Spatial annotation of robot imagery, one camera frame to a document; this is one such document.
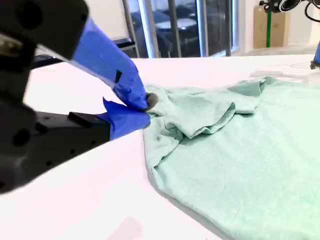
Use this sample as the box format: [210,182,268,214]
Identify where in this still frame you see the green pole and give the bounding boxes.
[265,11,273,49]

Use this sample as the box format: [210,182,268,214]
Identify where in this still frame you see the brown cardboard box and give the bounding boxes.
[253,5,291,49]

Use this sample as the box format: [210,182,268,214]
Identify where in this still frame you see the grey metal post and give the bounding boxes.
[121,0,141,59]
[224,0,234,57]
[195,0,210,58]
[166,0,183,59]

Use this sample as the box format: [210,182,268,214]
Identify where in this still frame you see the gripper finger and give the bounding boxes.
[309,41,320,71]
[34,97,151,176]
[0,0,159,112]

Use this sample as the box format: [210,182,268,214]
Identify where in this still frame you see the black camera cable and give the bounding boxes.
[303,0,320,24]

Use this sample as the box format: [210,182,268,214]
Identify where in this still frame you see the pale green T-shirt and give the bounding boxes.
[142,76,320,240]

